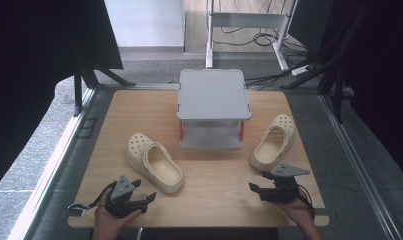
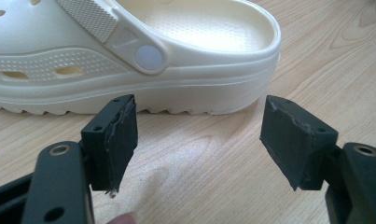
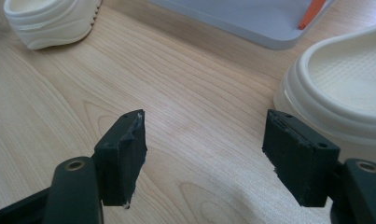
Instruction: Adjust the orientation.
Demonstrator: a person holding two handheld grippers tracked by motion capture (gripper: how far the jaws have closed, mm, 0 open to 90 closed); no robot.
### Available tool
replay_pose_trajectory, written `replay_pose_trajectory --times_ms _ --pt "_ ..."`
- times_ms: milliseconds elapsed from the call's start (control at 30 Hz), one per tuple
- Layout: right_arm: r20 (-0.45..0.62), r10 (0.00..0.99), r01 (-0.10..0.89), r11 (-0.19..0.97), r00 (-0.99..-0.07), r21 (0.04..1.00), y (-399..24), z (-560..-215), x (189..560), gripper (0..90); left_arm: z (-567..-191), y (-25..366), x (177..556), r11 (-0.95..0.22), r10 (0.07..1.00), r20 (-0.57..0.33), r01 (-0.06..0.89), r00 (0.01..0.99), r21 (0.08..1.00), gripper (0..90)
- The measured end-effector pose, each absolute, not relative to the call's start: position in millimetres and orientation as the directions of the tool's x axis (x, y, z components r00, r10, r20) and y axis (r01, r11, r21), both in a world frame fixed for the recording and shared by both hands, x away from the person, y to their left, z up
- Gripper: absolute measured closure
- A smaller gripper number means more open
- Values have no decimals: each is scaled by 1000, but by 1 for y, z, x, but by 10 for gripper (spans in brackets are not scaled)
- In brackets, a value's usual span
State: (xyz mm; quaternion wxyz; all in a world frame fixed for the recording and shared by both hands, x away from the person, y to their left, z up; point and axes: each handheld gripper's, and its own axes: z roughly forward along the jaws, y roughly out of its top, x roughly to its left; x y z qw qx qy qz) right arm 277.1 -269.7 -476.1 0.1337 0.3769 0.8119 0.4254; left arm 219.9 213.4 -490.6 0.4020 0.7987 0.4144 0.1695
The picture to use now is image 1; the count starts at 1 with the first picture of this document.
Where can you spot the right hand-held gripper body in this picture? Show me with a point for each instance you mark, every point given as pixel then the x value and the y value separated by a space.
pixel 282 186

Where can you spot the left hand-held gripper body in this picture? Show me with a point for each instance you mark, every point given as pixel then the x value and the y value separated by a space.
pixel 120 191

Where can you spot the cream clog shoe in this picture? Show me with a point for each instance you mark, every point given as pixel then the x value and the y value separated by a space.
pixel 272 145
pixel 155 163

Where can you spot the grey two-tier shoe rack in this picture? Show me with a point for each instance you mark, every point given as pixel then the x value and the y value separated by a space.
pixel 213 96

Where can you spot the person's right hand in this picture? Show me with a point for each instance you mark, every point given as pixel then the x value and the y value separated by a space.
pixel 297 210

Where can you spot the person's left hand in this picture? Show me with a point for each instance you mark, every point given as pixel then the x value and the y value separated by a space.
pixel 107 221

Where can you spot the white power strip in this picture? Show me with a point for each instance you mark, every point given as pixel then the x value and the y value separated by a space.
pixel 301 70

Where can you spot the black metal stand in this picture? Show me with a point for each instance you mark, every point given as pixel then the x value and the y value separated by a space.
pixel 332 73
pixel 85 80

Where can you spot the dark curtain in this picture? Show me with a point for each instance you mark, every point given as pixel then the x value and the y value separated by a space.
pixel 35 66
pixel 382 83

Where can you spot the white metal stand frame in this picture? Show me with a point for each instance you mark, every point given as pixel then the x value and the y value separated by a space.
pixel 245 20

